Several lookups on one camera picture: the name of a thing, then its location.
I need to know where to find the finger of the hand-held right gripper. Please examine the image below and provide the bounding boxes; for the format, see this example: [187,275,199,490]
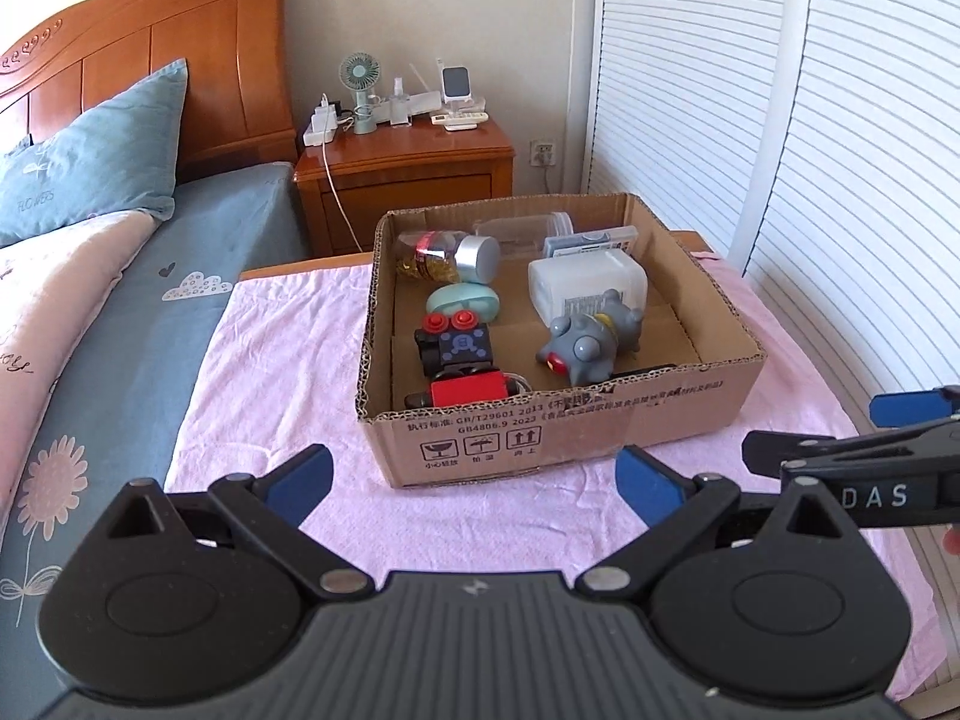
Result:
[741,411,960,479]
[868,385,960,430]

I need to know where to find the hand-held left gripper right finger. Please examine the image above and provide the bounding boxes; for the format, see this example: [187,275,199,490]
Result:
[574,445,856,602]

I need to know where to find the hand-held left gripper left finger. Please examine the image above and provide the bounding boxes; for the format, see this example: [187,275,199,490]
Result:
[101,444,376,602]

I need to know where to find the brown cardboard box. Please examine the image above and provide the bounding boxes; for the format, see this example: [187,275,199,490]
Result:
[355,191,767,492]

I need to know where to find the grey rubber animal toy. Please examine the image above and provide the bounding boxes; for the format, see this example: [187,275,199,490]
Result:
[535,289,644,383]

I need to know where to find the red toy train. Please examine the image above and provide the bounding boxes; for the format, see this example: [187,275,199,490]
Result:
[405,367,526,412]

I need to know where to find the black cube toy red buttons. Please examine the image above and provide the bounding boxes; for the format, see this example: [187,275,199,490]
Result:
[414,311,496,377]

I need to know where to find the white translucent plastic box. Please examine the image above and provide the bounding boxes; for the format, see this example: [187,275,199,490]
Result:
[527,249,650,323]

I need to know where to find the teal earbuds case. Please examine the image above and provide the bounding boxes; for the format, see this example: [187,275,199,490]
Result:
[426,281,502,320]

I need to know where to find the clear playing card case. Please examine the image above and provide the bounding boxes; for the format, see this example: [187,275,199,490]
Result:
[541,227,638,260]

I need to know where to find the clear bottle of gold capsules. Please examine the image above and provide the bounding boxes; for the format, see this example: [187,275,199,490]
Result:
[395,229,501,284]

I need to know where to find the clear plastic bottle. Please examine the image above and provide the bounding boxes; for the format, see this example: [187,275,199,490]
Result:
[472,211,575,260]

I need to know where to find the pink cloth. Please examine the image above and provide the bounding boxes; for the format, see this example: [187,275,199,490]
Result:
[163,251,950,698]

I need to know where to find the white louvered closet door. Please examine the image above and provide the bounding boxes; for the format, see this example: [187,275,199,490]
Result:
[581,0,815,271]
[739,0,960,616]

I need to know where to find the pink quilt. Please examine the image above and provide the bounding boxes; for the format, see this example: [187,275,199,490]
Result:
[0,208,155,533]

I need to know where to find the wooden nightstand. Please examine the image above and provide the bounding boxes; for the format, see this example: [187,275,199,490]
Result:
[292,116,517,260]

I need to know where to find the blue pillow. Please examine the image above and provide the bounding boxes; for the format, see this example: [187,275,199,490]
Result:
[0,58,188,248]

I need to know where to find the green desk fan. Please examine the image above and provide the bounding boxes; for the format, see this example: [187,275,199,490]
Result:
[339,52,377,136]

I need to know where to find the phone on stand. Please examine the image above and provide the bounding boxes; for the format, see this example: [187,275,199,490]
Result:
[437,56,473,110]

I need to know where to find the wooden bed headboard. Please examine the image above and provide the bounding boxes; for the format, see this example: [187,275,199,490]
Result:
[0,0,297,185]

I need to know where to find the white charging cable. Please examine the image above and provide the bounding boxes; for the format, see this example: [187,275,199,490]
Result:
[321,142,376,256]

